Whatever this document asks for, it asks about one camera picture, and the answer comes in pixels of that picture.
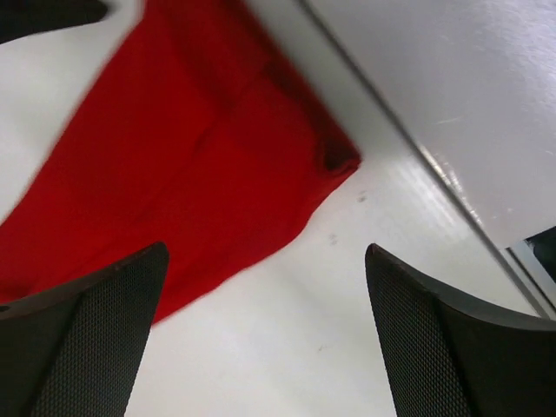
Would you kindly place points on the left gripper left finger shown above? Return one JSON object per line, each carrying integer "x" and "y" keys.
{"x": 75, "y": 349}

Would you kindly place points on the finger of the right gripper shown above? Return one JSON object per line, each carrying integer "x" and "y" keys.
{"x": 30, "y": 17}

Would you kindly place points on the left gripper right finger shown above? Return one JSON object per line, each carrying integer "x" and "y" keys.
{"x": 449, "y": 353}

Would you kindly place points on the red t shirt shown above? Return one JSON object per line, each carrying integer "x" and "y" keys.
{"x": 198, "y": 133}

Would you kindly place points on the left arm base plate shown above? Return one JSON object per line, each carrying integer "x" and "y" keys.
{"x": 536, "y": 257}

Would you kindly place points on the aluminium table edge rail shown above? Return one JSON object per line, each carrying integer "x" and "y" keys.
{"x": 506, "y": 258}

